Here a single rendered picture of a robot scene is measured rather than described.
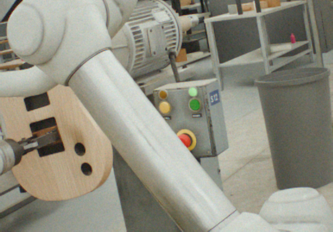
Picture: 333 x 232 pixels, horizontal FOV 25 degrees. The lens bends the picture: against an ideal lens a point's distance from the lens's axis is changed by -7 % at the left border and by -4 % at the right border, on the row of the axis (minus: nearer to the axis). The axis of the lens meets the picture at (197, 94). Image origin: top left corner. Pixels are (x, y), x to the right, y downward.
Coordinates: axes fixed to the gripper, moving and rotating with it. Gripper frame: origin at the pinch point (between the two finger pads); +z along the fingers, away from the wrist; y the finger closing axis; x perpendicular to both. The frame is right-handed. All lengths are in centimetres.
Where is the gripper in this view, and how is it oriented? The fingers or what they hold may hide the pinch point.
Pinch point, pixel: (46, 137)
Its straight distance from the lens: 216.9
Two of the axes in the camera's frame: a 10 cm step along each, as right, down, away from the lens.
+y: 8.6, -2.4, -4.4
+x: -3.0, -9.5, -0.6
